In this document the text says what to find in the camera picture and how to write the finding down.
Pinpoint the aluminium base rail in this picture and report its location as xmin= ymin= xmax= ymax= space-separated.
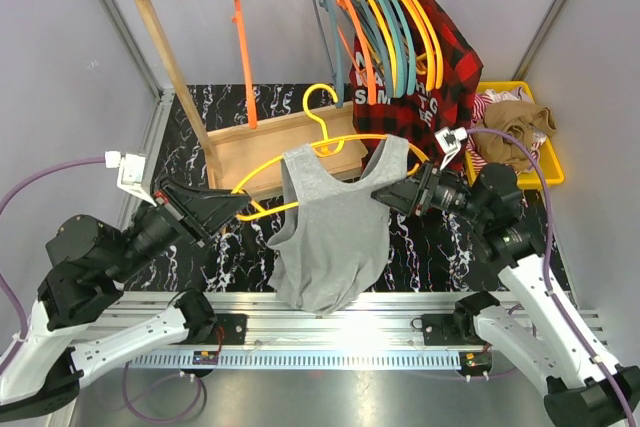
xmin=64 ymin=290 xmax=609 ymax=373

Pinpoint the tan tank top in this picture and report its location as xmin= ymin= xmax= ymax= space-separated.
xmin=472 ymin=100 xmax=557 ymax=172

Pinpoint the orange hanger with pink top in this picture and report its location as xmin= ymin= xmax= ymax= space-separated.
xmin=339 ymin=0 xmax=377 ymax=104

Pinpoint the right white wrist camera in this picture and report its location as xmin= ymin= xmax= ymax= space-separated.
xmin=435 ymin=127 xmax=468 ymax=171

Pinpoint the black marble mat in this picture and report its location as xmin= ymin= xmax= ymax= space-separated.
xmin=126 ymin=84 xmax=502 ymax=292

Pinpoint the yellow hanger with grey top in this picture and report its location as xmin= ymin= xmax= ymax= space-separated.
xmin=230 ymin=84 xmax=431 ymax=222

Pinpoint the red white striped tank top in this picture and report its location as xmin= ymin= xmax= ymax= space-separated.
xmin=467 ymin=86 xmax=544 ymax=153

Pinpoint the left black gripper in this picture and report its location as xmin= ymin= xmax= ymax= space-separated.
xmin=106 ymin=173 xmax=253 ymax=284

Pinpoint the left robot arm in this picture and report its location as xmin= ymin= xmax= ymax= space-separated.
xmin=1 ymin=180 xmax=250 ymax=422

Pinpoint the wooden clothes rack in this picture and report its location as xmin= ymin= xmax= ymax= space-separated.
xmin=134 ymin=0 xmax=365 ymax=189

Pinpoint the teal hanger with striped top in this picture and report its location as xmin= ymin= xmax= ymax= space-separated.
xmin=305 ymin=0 xmax=346 ymax=109

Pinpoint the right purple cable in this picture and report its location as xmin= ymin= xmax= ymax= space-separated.
xmin=464 ymin=127 xmax=634 ymax=423

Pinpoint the purple cable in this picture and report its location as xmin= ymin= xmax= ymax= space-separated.
xmin=0 ymin=156 xmax=109 ymax=343
xmin=464 ymin=127 xmax=634 ymax=423

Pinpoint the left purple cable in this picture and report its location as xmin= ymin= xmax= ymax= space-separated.
xmin=0 ymin=156 xmax=109 ymax=343

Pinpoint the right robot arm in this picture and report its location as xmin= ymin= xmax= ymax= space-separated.
xmin=371 ymin=163 xmax=639 ymax=426

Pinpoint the red black plaid shirt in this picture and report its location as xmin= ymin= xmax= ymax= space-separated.
xmin=352 ymin=0 xmax=485 ymax=173

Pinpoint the orange hanger with tan top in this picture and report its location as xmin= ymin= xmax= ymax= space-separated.
xmin=232 ymin=0 xmax=258 ymax=129

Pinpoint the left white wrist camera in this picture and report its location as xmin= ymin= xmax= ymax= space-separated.
xmin=104 ymin=150 xmax=156 ymax=205

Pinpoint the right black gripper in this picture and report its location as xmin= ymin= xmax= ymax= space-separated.
xmin=372 ymin=156 xmax=490 ymax=226

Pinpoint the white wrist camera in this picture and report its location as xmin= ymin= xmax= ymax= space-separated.
xmin=104 ymin=150 xmax=156 ymax=205
xmin=435 ymin=127 xmax=468 ymax=171

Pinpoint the grey tank top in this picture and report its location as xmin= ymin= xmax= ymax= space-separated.
xmin=267 ymin=135 xmax=409 ymax=315

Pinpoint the bunch of empty hangers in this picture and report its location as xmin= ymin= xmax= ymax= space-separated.
xmin=344 ymin=0 xmax=446 ymax=98

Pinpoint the yellow plastic bin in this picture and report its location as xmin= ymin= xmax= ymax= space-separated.
xmin=465 ymin=81 xmax=564 ymax=190

